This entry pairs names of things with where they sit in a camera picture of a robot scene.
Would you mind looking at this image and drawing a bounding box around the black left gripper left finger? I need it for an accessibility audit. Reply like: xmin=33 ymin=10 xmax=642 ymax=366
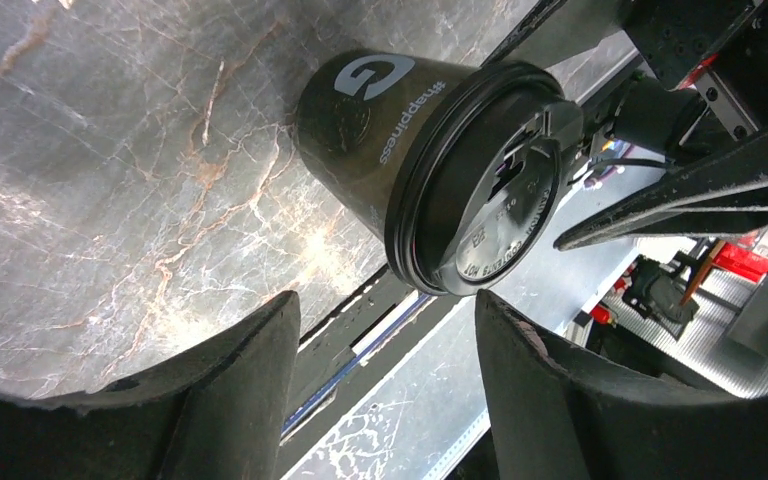
xmin=0 ymin=291 xmax=301 ymax=479

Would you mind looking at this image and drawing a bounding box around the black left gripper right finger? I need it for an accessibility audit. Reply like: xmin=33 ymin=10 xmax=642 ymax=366
xmin=475 ymin=290 xmax=768 ymax=479

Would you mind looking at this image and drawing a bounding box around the black paper coffee cup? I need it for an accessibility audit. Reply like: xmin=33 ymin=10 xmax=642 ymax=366
xmin=295 ymin=48 xmax=474 ymax=239

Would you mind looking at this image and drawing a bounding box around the black lid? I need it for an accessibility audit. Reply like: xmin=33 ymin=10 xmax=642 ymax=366
xmin=384 ymin=61 xmax=583 ymax=296

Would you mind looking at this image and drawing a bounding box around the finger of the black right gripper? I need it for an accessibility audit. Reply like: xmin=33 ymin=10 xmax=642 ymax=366
xmin=554 ymin=126 xmax=768 ymax=250

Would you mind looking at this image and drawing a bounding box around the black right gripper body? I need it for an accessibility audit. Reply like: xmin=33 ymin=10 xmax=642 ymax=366
xmin=595 ymin=1 xmax=768 ymax=166

